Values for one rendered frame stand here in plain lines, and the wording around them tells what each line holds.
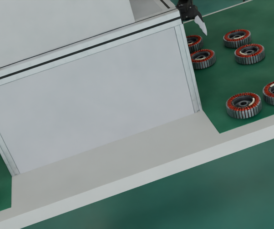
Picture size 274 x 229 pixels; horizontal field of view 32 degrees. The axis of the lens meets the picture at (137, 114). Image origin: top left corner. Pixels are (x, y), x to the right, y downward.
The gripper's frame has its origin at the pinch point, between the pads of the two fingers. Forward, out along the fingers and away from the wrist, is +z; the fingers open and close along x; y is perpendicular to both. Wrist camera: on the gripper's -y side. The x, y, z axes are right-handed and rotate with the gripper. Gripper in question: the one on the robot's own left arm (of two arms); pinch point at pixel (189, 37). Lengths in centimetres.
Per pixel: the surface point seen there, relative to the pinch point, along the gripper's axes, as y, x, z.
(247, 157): 52, -13, 61
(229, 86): -30.5, -18.9, 22.0
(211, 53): -15.1, -11.4, 8.8
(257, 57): -19.0, -28.8, 12.7
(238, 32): 0.7, -20.7, 0.7
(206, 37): 7.3, -6.0, 0.2
